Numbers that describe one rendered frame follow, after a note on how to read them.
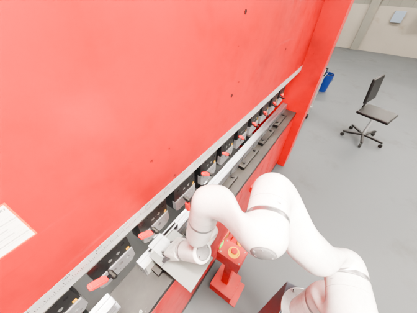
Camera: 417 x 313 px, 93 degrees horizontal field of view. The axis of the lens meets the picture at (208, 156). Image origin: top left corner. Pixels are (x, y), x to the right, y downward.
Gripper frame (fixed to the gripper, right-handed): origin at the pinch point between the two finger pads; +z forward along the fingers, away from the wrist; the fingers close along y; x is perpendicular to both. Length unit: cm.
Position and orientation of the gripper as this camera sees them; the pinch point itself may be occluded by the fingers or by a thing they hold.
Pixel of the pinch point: (169, 248)
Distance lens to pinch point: 110.4
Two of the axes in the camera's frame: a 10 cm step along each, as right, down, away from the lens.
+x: 6.0, 7.9, 1.2
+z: -5.6, 3.1, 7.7
